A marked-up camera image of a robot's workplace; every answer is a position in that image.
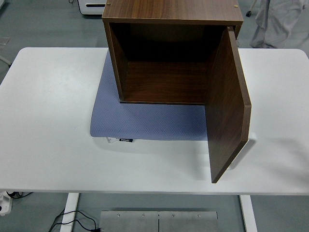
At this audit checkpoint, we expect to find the brown wooden cabinet door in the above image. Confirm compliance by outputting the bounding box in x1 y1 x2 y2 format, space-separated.
204 26 252 184

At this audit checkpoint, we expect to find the brown wooden cabinet body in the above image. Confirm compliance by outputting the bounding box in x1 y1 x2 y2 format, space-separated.
101 0 244 105

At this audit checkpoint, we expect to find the blue-grey textured mat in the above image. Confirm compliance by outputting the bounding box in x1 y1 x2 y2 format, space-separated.
89 52 208 141

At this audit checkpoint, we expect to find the grey metal plate with screws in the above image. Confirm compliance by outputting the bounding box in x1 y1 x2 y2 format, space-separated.
98 211 219 232

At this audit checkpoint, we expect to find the white appliance with slot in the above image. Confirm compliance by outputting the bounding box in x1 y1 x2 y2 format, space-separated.
77 0 108 17

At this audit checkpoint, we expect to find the white chair with caster wheels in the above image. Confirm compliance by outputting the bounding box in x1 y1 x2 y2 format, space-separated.
245 0 257 17

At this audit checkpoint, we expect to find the person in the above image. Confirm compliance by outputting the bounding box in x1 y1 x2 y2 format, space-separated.
250 0 309 49

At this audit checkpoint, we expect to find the white power strip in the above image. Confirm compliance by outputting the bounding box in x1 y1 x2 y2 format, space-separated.
0 190 13 216

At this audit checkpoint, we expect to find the white door handle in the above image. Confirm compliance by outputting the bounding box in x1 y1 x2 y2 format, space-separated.
226 132 258 171

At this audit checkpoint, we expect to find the black floor cable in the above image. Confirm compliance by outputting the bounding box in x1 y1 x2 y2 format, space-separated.
48 209 103 232

